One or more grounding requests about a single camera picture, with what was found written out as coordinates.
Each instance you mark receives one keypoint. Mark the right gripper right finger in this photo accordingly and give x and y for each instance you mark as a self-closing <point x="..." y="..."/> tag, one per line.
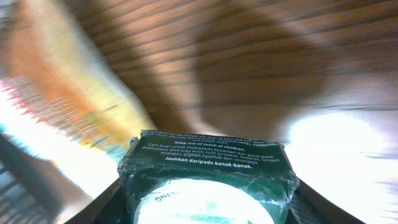
<point x="309" y="207"/>

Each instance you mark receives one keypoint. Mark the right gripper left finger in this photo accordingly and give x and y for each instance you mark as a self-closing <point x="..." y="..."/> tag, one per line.
<point x="108" y="208"/>

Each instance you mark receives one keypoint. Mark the dark green Zam-Buk box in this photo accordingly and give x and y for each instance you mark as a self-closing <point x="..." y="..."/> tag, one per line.
<point x="196" y="178"/>

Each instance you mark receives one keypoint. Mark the yellow snack bag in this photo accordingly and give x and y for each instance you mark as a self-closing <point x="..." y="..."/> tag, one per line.
<point x="60" y="101"/>

